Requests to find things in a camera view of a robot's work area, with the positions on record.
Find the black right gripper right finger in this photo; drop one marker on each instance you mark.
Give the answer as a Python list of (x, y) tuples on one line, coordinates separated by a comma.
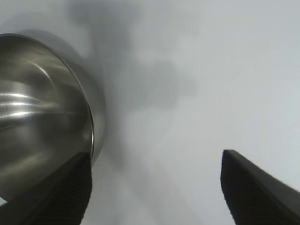
[(257, 197)]

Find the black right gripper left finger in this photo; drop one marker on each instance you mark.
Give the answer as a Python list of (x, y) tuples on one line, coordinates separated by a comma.
[(58, 194)]

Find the stainless steel mixing bowl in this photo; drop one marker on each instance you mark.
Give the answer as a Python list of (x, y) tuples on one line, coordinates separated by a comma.
[(35, 105)]

